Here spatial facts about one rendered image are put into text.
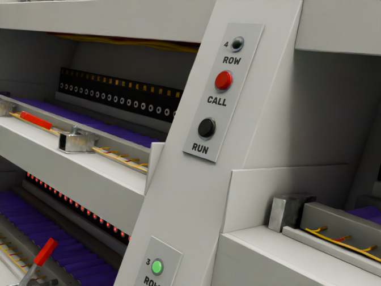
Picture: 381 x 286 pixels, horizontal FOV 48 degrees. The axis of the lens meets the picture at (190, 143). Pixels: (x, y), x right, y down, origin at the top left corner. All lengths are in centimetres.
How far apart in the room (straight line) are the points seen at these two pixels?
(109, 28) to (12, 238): 36
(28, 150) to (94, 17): 20
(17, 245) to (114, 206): 30
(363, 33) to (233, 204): 16
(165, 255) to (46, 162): 25
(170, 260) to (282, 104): 16
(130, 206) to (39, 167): 20
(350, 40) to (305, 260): 16
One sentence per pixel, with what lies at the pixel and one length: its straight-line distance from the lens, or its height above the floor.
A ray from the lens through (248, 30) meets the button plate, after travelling 38.
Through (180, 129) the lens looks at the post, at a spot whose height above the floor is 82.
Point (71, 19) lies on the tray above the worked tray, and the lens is 65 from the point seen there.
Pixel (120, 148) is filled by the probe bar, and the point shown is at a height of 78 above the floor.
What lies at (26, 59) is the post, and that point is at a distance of 98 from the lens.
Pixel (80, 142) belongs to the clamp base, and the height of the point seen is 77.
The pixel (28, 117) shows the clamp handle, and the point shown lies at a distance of 52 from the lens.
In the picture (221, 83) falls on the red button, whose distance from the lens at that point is 37.
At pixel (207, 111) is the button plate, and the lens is 37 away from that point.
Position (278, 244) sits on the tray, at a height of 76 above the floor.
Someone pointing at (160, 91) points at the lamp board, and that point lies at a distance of 69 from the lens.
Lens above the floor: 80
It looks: 2 degrees up
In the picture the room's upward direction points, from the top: 20 degrees clockwise
